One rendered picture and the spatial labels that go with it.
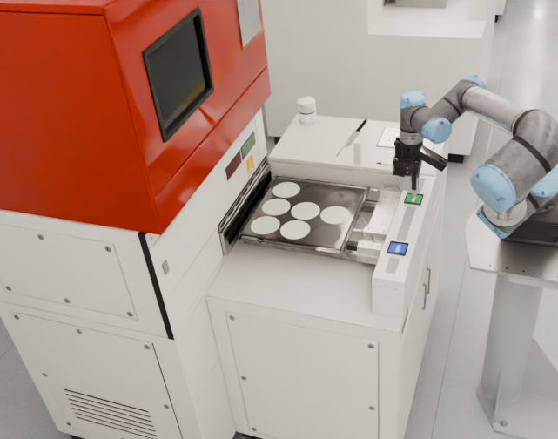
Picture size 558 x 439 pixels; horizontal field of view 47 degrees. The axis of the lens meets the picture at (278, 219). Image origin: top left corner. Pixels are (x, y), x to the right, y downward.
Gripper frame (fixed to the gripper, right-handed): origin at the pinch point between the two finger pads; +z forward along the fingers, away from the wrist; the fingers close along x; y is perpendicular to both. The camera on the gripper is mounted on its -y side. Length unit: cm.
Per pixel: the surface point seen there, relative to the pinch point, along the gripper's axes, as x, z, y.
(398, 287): 40.0, 4.9, -2.4
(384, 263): 33.4, 2.5, 3.1
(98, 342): 66, 26, 89
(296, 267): 26.7, 16.5, 33.8
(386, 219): 2.5, 10.5, 9.3
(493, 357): -3, 74, -31
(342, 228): 12.9, 8.5, 21.6
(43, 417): 58, 98, 145
